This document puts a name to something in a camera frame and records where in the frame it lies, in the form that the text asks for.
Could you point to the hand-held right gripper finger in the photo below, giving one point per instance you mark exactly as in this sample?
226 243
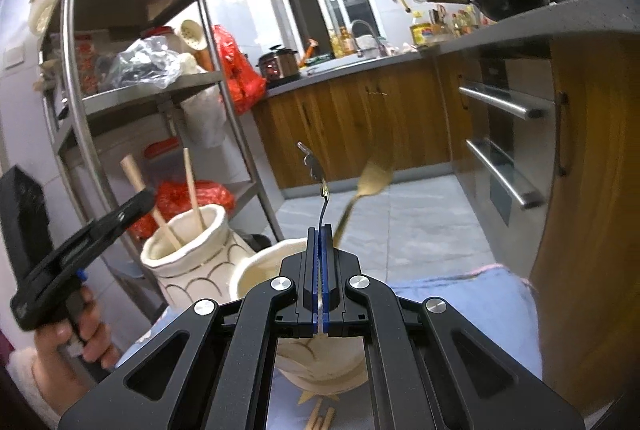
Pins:
325 270
314 270

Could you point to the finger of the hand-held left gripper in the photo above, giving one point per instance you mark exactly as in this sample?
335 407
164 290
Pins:
130 212

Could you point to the wooden chopstick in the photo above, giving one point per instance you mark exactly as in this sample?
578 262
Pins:
314 417
328 420
167 230
192 190

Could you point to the silver fork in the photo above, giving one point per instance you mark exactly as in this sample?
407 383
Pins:
320 210

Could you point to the white ceramic utensil holder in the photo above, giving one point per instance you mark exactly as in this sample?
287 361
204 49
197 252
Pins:
190 270

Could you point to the gold fork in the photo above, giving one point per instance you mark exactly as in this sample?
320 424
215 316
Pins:
369 180

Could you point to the person's left forearm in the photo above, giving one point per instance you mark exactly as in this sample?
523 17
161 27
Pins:
30 390

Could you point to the person's left hand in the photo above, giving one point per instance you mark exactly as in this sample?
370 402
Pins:
55 355

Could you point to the clear container with red lid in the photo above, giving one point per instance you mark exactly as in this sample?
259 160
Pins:
162 157

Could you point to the crumpled red plastic bag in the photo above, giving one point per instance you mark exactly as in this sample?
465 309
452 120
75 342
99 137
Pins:
210 197

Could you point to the blue printed tablecloth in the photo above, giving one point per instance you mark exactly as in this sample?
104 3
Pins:
460 310

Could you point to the clear plastic bag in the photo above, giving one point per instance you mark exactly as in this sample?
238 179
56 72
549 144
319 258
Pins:
142 62

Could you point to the wooden base cabinet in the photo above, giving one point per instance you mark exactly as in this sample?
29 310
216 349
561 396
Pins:
595 210
360 119

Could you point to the hanging red plastic bag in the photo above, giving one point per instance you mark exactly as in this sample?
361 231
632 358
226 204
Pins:
240 69

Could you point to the cream perforated strainer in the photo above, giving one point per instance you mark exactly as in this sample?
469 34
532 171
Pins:
191 34

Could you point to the metal shelf rack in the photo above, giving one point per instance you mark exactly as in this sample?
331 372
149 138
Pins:
130 4

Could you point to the black rice cooker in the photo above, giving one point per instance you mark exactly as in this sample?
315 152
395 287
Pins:
277 64

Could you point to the white casserole lid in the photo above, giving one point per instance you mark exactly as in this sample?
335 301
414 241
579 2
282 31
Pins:
42 4

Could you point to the orange kitchen tool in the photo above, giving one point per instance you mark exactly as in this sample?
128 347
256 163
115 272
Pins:
310 49

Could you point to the amber glass bottle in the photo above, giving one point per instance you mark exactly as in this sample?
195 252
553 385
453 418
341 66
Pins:
336 43
346 42

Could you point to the built-in steel oven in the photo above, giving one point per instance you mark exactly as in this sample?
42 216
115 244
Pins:
500 119

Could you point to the chrome faucet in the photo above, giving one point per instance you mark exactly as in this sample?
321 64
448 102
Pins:
367 25

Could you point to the yellow cooking oil bottle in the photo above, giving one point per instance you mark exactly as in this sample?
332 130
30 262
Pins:
421 32

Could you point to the cluster of condiment bottles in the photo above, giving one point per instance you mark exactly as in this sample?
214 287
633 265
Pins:
457 22

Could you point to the white wall switch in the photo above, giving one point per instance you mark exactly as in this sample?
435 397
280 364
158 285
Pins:
13 56

